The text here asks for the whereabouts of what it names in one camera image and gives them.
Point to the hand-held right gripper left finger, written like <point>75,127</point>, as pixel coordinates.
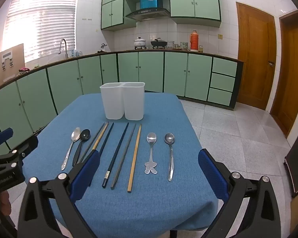
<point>85,176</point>

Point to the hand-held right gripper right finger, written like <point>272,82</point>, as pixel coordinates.
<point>213,176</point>

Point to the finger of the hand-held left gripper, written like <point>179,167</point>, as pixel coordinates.
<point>29,145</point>
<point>2,135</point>

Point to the black chopstick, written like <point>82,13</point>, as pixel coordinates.
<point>116,153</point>
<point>106,137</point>

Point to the black spoon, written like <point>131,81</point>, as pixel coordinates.
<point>85,134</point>

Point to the grey chopstick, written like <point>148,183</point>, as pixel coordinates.
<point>96,135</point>
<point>124,156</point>

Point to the wooden chopstick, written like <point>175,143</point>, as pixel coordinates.
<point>135,157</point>
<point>101,136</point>

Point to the plain silver spoon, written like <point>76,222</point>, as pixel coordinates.
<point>169,138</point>

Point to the white two-compartment utensil holder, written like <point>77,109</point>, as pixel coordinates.
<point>114,101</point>

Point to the person's left hand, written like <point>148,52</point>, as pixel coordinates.
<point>1,202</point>

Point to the blue tablecloth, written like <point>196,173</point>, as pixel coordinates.
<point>151,203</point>

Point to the red cloth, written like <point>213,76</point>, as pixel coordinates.
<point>24,70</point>

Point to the green base cabinets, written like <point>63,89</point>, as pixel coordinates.
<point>64,79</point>

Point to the green cabinet drawer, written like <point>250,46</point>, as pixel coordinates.
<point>222,82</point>
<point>224,67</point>
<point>220,97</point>

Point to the brown cardboard box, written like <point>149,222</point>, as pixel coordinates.
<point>17,54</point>

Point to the steel kitchen faucet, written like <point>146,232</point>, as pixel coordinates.
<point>64,47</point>

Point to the white window blinds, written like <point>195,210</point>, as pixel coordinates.
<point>39,24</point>

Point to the steel kettle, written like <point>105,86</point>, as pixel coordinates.
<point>103,46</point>

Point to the wooden door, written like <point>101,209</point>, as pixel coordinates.
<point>253,54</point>
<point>293,79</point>

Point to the stack of patterned bowls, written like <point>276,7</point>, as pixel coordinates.
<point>184,45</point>

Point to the orange thermos flask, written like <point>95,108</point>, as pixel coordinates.
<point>194,41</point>

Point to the stack of white bowls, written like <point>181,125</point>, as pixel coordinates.
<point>170,45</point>

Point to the black wok with lid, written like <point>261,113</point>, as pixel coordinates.
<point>159,43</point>

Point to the white cooking pot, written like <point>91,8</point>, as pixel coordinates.
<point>139,42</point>

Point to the black range hood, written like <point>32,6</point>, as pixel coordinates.
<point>149,13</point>

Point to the blue box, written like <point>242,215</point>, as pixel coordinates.
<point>151,1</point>

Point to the green wall cabinets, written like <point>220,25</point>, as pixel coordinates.
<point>206,2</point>

